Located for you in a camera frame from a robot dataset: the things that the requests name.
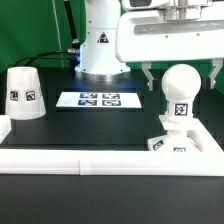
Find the black cable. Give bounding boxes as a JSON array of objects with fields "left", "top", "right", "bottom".
[{"left": 13, "top": 48, "right": 81, "bottom": 68}]

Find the grey hanging cable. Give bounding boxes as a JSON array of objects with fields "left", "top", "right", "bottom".
[{"left": 51, "top": 0, "right": 65, "bottom": 69}]

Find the white tag plate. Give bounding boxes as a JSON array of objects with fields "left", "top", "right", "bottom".
[{"left": 56, "top": 92, "right": 141, "bottom": 108}]

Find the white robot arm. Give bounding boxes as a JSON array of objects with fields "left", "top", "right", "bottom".
[{"left": 75, "top": 0, "right": 224, "bottom": 90}]

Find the white lamp shade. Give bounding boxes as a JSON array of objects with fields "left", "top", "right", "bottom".
[{"left": 5, "top": 66, "right": 46, "bottom": 120}]

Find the white lamp base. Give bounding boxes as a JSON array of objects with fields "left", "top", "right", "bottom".
[{"left": 147, "top": 115, "right": 199, "bottom": 152}]

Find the white lamp bulb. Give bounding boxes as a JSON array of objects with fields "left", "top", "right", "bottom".
[{"left": 162, "top": 64, "right": 201, "bottom": 123}]

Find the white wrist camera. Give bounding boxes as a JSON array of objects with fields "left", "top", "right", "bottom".
[{"left": 121, "top": 0, "right": 169, "bottom": 11}]

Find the white U-shaped fence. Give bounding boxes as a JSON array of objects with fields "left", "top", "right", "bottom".
[{"left": 0, "top": 118, "right": 224, "bottom": 176}]

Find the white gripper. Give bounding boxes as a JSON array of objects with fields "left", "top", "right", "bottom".
[{"left": 116, "top": 8, "right": 224, "bottom": 90}]

